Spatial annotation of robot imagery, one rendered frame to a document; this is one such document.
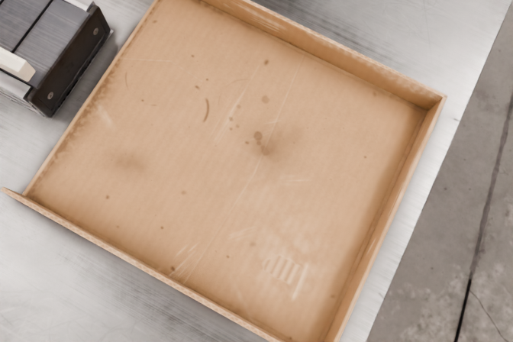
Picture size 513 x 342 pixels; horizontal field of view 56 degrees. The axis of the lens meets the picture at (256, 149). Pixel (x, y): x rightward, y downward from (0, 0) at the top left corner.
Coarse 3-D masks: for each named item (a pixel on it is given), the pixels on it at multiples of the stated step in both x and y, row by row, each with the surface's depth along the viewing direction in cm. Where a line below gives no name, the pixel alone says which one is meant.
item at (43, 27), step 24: (0, 0) 44; (24, 0) 44; (48, 0) 44; (0, 24) 43; (24, 24) 43; (48, 24) 43; (72, 24) 43; (24, 48) 42; (48, 48) 42; (48, 72) 42
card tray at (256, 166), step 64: (192, 0) 50; (128, 64) 47; (192, 64) 48; (256, 64) 48; (320, 64) 48; (128, 128) 45; (192, 128) 46; (256, 128) 46; (320, 128) 46; (384, 128) 46; (64, 192) 44; (128, 192) 44; (192, 192) 44; (256, 192) 44; (320, 192) 44; (384, 192) 45; (128, 256) 39; (192, 256) 42; (256, 256) 43; (320, 256) 43; (256, 320) 41; (320, 320) 41
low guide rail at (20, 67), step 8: (0, 48) 38; (0, 56) 38; (8, 56) 38; (16, 56) 38; (0, 64) 39; (8, 64) 38; (16, 64) 38; (24, 64) 38; (8, 72) 40; (16, 72) 38; (24, 72) 39; (32, 72) 40; (24, 80) 40
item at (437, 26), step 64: (128, 0) 50; (256, 0) 50; (320, 0) 50; (384, 0) 51; (448, 0) 51; (384, 64) 49; (448, 64) 49; (0, 128) 45; (64, 128) 46; (448, 128) 47; (0, 192) 44; (0, 256) 42; (64, 256) 42; (384, 256) 43; (0, 320) 41; (64, 320) 41; (128, 320) 41; (192, 320) 41
